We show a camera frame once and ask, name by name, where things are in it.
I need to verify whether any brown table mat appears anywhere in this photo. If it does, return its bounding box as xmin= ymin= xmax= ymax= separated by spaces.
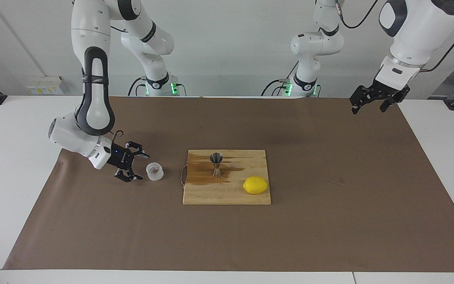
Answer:
xmin=3 ymin=96 xmax=454 ymax=273

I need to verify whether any yellow lemon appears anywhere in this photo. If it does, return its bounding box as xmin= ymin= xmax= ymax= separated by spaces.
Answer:
xmin=243 ymin=176 xmax=269 ymax=194

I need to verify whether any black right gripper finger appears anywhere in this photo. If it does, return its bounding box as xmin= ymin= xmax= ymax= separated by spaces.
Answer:
xmin=126 ymin=141 xmax=150 ymax=160
xmin=114 ymin=168 xmax=144 ymax=183

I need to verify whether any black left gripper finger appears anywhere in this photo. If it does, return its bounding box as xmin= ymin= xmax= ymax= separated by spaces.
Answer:
xmin=380 ymin=87 xmax=411 ymax=113
xmin=349 ymin=85 xmax=377 ymax=115

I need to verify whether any small clear plastic cup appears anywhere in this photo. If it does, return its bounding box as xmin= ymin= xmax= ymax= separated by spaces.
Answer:
xmin=146 ymin=162 xmax=164 ymax=181

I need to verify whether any white box with yellow labels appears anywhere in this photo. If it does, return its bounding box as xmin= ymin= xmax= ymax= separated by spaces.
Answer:
xmin=27 ymin=76 xmax=65 ymax=95

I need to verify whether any wooden cutting board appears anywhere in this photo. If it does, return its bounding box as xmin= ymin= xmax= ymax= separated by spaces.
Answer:
xmin=180 ymin=149 xmax=272 ymax=205

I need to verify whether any steel jigger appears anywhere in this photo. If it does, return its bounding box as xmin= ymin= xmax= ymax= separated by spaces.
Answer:
xmin=210 ymin=153 xmax=223 ymax=179

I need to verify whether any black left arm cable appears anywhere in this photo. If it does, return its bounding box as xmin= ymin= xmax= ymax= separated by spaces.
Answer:
xmin=335 ymin=0 xmax=454 ymax=73

